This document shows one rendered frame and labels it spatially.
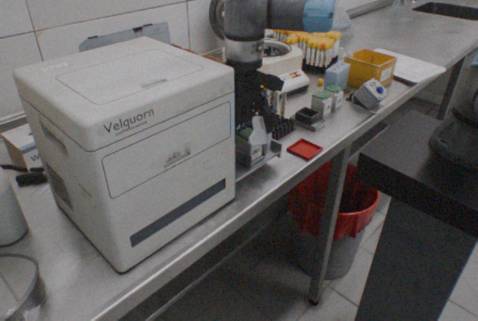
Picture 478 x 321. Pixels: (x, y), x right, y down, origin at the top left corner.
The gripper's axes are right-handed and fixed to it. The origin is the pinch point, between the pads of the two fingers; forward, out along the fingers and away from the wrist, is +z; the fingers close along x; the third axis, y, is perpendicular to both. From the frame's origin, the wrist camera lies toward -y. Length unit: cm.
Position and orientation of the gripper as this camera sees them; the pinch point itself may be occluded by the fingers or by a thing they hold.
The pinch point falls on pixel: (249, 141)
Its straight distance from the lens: 82.4
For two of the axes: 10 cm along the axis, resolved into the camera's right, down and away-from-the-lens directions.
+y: -7.0, 3.8, -6.1
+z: 0.0, 8.5, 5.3
